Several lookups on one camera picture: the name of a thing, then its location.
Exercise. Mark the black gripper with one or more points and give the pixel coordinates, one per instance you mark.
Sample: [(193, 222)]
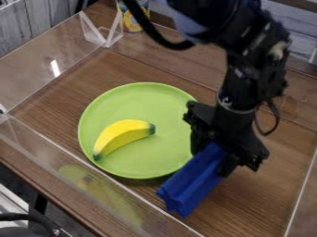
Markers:
[(216, 125)]

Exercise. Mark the blue plastic block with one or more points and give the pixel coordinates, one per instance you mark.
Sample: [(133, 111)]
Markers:
[(188, 187)]

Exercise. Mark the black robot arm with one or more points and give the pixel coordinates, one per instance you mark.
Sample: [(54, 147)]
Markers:
[(256, 41)]

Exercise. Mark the green round plate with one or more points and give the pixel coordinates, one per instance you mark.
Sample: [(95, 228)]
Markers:
[(157, 155)]

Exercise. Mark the yellow toy banana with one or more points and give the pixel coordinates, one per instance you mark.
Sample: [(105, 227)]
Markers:
[(118, 134)]

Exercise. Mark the yellow labelled tin can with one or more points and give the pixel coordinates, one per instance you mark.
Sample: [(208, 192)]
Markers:
[(129, 22)]

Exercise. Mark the clear acrylic enclosure wall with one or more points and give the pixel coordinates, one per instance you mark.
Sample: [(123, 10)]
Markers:
[(50, 79)]

